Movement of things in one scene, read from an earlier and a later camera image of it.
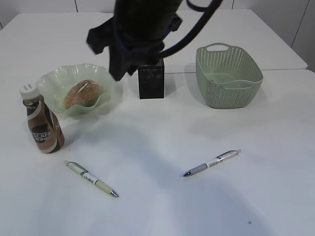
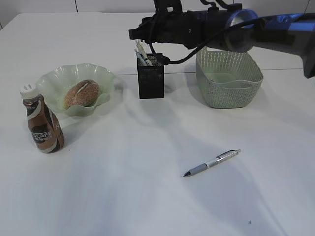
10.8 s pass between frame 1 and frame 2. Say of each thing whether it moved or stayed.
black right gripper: moved
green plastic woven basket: stayed
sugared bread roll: stayed
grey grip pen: stayed
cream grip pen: moved
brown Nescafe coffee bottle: stayed
